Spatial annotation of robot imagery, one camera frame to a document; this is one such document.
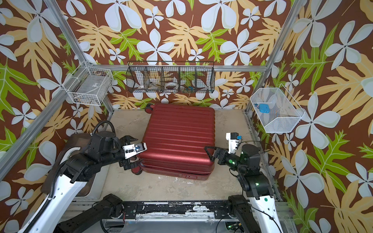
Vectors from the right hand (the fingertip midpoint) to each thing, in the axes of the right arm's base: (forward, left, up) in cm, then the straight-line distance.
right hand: (209, 149), depth 66 cm
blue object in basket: (+29, -37, -2) cm, 47 cm away
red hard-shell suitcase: (+8, +16, -5) cm, 18 cm away
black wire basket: (+54, +21, +4) cm, 58 cm away
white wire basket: (+40, +70, +7) cm, 81 cm away
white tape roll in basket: (+50, +21, -1) cm, 54 cm away
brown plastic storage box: (+12, +77, -13) cm, 79 cm away
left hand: (+2, +33, +1) cm, 33 cm away
